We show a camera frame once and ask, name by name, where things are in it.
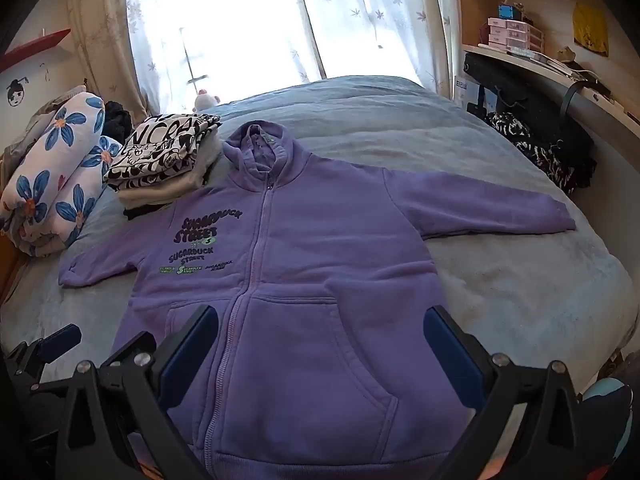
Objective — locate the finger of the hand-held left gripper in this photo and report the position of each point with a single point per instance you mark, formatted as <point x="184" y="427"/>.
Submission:
<point x="60" y="341"/>

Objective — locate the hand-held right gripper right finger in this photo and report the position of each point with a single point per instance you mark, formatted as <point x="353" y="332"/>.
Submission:
<point x="450" y="355"/>

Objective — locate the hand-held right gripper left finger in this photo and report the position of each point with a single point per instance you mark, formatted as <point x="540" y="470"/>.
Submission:
<point x="190" y="355"/>

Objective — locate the purple zip hoodie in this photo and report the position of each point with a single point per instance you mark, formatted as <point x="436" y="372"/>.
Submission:
<point x="300" y="260"/>

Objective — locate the beige folded garment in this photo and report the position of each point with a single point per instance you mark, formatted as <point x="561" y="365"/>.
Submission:
<point x="165" y="191"/>

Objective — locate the dark printed clothing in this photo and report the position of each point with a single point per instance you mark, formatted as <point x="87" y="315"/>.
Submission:
<point x="610" y="410"/>

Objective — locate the white blue floral quilt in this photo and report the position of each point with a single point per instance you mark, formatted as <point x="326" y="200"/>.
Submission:
<point x="50" y="170"/>

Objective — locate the black white printed folded garment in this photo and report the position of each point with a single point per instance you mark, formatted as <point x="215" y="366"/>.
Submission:
<point x="160" y="147"/>

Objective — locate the dark crumpled clothing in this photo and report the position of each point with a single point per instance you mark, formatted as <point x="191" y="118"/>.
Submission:
<point x="117" y="120"/>

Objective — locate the black white patterned cloth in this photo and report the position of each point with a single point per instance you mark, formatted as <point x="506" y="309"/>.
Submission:
<point x="515" y="132"/>

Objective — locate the grey-blue fleece blanket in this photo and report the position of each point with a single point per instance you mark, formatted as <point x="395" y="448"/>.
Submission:
<point x="400" y="125"/>

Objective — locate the white plush toy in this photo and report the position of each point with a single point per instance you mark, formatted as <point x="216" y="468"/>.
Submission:
<point x="204" y="101"/>

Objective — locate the white printed box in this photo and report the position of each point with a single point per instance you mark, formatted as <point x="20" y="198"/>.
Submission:
<point x="462" y="92"/>

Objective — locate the black bag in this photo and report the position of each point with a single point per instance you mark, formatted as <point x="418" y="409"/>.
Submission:
<point x="530" y="95"/>

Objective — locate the curved white desk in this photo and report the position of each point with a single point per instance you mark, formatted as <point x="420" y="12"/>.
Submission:
<point x="615" y="110"/>

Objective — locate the beige curtain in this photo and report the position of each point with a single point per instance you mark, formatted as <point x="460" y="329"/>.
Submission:
<point x="100" y="35"/>
<point x="445" y="20"/>

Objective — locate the pink drawer organizer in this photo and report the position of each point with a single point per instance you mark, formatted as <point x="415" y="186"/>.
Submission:
<point x="515" y="35"/>

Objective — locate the blue box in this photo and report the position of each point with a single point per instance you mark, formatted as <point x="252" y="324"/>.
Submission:
<point x="509" y="12"/>

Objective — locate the yellow cloth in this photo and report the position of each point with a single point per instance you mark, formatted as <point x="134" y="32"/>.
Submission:
<point x="590" y="27"/>

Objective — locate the wooden bed frame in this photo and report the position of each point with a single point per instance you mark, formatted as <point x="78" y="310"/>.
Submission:
<point x="7" y="270"/>

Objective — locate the black wall sticker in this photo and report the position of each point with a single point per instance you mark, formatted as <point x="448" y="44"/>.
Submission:
<point x="16" y="94"/>

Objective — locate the red wall shelf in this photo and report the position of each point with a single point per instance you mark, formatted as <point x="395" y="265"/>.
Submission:
<point x="30" y="47"/>

